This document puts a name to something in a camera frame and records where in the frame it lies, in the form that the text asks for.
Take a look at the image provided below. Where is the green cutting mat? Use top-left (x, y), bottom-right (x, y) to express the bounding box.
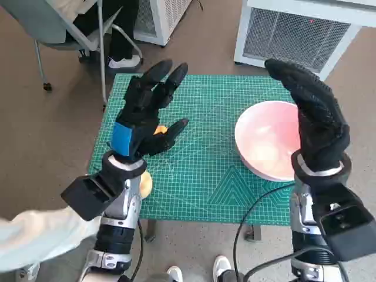
top-left (88, 73), bottom-right (303, 226)

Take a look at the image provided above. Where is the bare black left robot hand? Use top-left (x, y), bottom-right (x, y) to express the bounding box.
top-left (110, 59), bottom-right (190, 162)

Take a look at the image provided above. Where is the black cable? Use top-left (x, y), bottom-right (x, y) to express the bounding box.
top-left (233, 184), bottom-right (297, 282)
top-left (126, 219), bottom-right (146, 282)
top-left (243, 248), bottom-right (352, 282)

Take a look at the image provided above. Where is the grey table leg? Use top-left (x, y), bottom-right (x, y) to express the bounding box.
top-left (145, 220), bottom-right (158, 243)
top-left (245, 224), bottom-right (262, 243)

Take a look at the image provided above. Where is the large white mesh cabinet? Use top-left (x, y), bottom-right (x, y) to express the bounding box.
top-left (233, 0), bottom-right (376, 82)

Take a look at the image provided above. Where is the pink bowl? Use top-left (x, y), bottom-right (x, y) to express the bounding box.
top-left (234, 100), bottom-right (303, 182)

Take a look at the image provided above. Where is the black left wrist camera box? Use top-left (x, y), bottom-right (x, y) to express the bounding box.
top-left (61, 174), bottom-right (124, 221)

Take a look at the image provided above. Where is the grey office chair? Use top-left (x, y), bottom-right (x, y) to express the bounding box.
top-left (1, 0), bottom-right (145, 112)

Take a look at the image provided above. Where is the small white mesh cabinet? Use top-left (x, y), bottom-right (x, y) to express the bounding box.
top-left (133, 0), bottom-right (193, 47)

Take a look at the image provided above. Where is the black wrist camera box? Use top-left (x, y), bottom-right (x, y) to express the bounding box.
top-left (61, 174), bottom-right (124, 221)
top-left (311, 183), bottom-right (376, 262)

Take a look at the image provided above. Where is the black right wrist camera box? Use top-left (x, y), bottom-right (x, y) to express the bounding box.
top-left (311, 183), bottom-right (376, 262)

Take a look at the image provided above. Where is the round toy bread bun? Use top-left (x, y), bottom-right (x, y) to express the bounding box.
top-left (140, 172), bottom-right (153, 199)

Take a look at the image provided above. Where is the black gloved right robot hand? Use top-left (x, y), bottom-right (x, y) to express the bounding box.
top-left (265, 58), bottom-right (352, 174)

